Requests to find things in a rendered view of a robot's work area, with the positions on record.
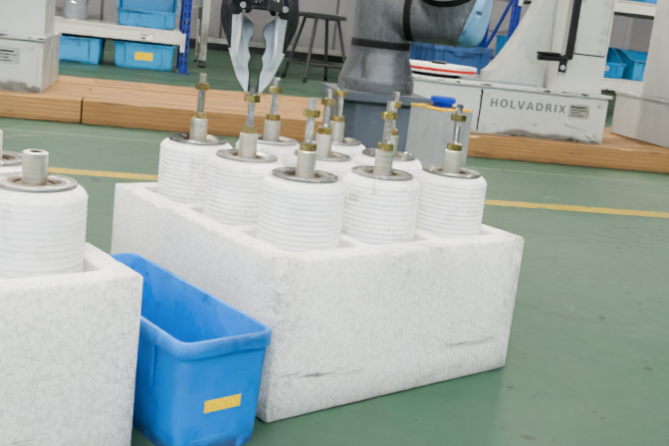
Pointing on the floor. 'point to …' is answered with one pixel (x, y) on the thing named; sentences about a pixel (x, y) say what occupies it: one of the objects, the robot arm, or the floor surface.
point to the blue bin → (193, 362)
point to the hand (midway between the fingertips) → (254, 81)
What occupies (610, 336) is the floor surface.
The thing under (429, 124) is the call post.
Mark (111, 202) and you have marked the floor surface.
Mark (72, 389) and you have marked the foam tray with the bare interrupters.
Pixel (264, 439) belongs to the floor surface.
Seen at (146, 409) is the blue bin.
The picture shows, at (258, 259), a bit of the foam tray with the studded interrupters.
